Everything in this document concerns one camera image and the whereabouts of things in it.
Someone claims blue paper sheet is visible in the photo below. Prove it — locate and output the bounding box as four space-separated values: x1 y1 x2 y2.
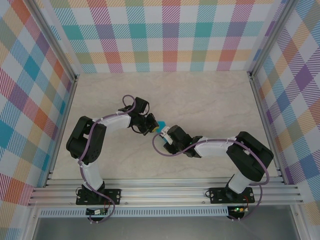
155 120 170 145

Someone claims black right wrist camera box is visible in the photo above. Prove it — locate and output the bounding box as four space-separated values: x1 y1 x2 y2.
161 124 191 145

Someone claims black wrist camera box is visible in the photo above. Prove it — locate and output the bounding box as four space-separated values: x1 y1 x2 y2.
132 96 151 114
161 124 191 145

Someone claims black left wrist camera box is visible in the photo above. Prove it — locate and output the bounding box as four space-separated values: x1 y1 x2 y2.
132 96 151 114

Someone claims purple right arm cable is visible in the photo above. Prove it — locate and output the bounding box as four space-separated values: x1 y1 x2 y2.
151 131 271 222

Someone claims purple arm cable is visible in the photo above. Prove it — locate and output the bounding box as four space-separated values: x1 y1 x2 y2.
151 131 271 222
77 94 138 224

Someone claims aluminium mounting rail beam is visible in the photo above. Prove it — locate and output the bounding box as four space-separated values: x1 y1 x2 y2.
27 176 305 207

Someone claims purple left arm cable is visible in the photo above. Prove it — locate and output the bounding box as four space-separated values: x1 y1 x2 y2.
77 94 138 224

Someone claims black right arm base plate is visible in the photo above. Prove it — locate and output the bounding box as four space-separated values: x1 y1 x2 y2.
209 186 256 205

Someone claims perforated grey cable tray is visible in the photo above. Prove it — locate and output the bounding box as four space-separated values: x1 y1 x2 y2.
39 206 230 218

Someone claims aluminium side rail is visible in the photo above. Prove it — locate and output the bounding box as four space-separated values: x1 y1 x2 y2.
246 71 286 185
44 74 80 188

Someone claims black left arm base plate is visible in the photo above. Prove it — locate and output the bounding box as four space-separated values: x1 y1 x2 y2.
75 188 123 206

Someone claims aluminium corner post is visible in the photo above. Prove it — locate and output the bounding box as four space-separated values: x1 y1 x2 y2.
246 0 294 77
27 0 81 83

